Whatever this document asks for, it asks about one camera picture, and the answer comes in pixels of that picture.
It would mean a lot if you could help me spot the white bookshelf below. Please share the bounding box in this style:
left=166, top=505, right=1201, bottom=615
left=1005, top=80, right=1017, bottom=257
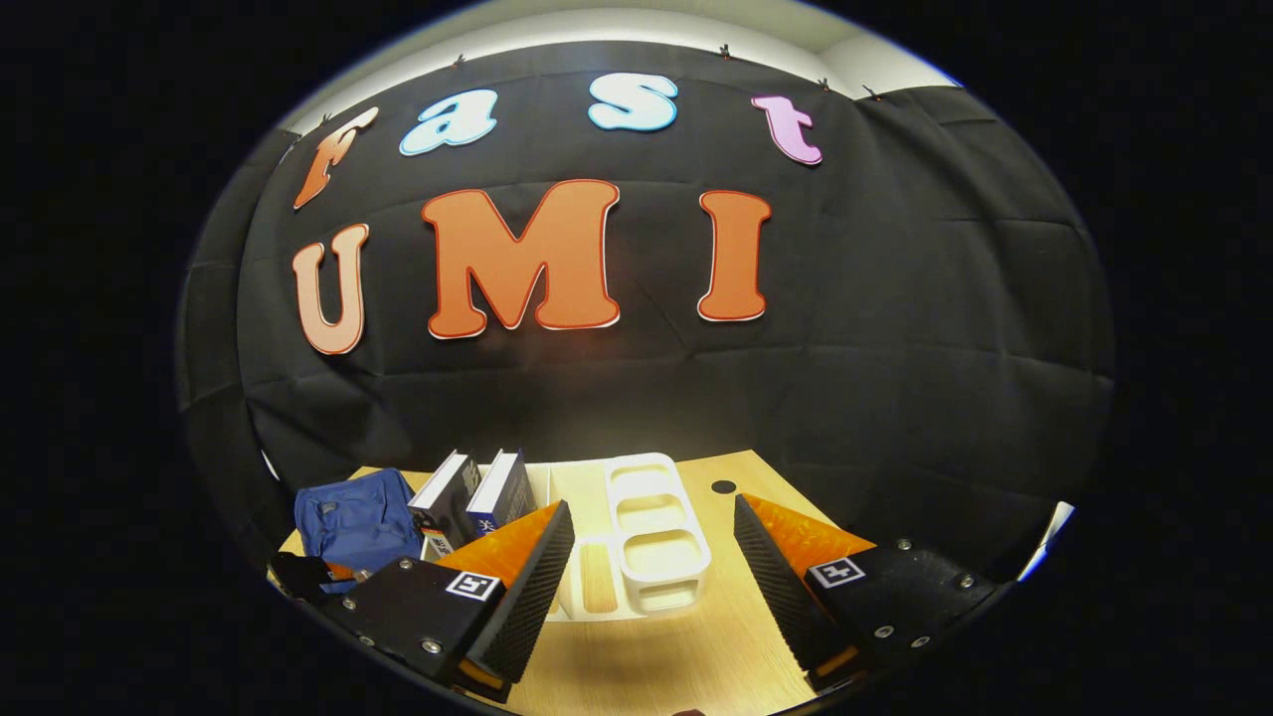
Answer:
left=522, top=452, right=713, bottom=623

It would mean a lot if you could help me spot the black cover book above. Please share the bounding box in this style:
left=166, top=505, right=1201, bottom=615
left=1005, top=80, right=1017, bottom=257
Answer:
left=408, top=450, right=485, bottom=558

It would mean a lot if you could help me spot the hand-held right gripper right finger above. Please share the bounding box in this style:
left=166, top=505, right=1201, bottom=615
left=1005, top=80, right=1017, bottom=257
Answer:
left=733, top=494, right=1000, bottom=695

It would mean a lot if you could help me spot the blue schoolbag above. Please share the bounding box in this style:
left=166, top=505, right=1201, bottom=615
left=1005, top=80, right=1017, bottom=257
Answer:
left=294, top=468, right=424, bottom=595

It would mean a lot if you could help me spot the blue cover book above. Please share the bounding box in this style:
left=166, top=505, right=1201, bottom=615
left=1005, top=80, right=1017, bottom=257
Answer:
left=465, top=449, right=538, bottom=538

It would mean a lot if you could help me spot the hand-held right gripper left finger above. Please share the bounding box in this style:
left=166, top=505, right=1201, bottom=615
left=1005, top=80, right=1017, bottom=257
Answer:
left=336, top=500, right=577, bottom=705

